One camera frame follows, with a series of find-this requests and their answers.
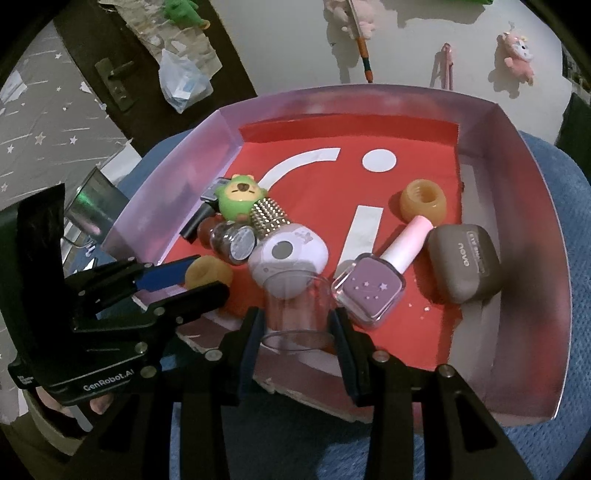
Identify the brown eyeshadow case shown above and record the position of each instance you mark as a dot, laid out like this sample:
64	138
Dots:
464	263

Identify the clear plastic cup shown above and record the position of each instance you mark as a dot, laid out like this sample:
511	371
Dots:
295	323

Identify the reddish brown ball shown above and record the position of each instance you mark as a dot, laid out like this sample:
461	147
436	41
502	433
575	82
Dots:
205	230

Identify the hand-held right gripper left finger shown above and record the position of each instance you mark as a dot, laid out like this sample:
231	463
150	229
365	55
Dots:
251	344

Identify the mauve rounded compact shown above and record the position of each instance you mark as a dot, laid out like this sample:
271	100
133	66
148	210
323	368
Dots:
286	249

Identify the purple nail polish bottle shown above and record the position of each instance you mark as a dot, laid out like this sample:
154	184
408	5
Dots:
369	286

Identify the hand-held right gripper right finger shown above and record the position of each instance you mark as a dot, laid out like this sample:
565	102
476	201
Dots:
346	364

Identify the white earbud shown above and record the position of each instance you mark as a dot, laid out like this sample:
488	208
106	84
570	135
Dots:
90	249

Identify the gold studded cylinder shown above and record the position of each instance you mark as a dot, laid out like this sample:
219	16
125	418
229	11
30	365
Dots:
270	217

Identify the clear plastic bag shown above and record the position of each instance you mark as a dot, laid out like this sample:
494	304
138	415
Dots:
182	83

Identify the pink scissors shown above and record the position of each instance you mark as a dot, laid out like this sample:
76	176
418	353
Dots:
448	67

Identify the person's left forearm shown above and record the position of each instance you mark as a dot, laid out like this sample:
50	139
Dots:
32	438

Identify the blue fleece table cover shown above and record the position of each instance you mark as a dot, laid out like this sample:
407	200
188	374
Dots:
531	438

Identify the pink pig plush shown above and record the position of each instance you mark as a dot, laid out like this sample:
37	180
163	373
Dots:
364	18

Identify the dark green table cloth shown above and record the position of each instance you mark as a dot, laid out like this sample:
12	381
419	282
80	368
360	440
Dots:
577	124

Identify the small glitter jar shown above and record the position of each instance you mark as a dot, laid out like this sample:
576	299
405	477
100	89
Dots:
233	242

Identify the row of cosmetic bottles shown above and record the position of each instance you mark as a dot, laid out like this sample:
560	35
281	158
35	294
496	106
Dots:
577	76

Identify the dark wooden door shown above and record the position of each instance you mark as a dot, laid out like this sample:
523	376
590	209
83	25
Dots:
92	41

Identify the crumpled patterned paper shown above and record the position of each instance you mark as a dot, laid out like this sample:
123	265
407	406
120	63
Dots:
152	32

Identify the pink cardboard box red base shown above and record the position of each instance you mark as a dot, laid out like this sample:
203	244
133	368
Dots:
323	184

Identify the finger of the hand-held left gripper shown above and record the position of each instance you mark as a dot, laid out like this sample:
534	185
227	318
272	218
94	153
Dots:
171	273
207	295

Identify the pink horned plush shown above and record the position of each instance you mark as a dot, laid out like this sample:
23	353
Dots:
517	55

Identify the black tube with label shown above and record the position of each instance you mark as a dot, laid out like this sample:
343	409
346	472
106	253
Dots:
196	221

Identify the person's left hand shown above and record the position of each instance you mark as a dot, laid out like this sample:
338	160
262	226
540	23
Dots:
99	405

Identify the green dinosaur plush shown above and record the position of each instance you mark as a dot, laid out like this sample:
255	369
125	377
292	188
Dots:
182	11

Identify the green capybara toy figure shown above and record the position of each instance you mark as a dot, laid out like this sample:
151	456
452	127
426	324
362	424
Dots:
240	196

